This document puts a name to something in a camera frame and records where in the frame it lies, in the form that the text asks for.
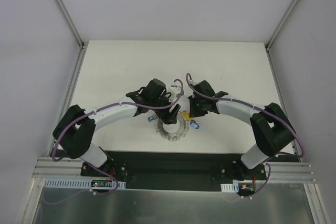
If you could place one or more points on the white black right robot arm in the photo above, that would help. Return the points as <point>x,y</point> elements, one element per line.
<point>271,128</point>

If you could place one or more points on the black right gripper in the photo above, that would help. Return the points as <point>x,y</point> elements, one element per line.
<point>197,107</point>

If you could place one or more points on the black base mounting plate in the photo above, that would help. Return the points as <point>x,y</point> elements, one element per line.
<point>172,171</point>

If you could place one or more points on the white slotted cable duct right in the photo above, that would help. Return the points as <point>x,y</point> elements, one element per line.
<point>230,188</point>

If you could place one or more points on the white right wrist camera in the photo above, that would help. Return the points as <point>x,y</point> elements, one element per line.
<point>193,83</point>

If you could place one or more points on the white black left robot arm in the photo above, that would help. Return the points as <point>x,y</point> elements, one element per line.
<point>74,132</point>

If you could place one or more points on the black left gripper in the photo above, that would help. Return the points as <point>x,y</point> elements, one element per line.
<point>165,111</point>

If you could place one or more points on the white slotted cable duct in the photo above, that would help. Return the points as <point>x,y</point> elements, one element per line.
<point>230,188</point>
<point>72,183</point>

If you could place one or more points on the aluminium corner frame post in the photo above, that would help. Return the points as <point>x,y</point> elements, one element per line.
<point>280,26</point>
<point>70,23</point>

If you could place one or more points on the aluminium corner frame post left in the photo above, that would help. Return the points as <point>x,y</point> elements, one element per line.
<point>70,23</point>

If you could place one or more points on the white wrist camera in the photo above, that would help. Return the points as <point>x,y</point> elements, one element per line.
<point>193,83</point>
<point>176,89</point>

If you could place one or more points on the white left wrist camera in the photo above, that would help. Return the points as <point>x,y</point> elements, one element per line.
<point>176,89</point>

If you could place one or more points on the silver disc with key rings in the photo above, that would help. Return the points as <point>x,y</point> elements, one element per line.
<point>173,132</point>

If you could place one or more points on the aluminium corner frame post right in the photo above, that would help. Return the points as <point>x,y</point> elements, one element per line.
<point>280,26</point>

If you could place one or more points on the yellow key tag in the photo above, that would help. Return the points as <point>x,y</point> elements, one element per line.
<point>186,115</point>

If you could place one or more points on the white slotted cable duct left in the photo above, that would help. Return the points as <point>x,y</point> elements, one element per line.
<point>72,183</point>

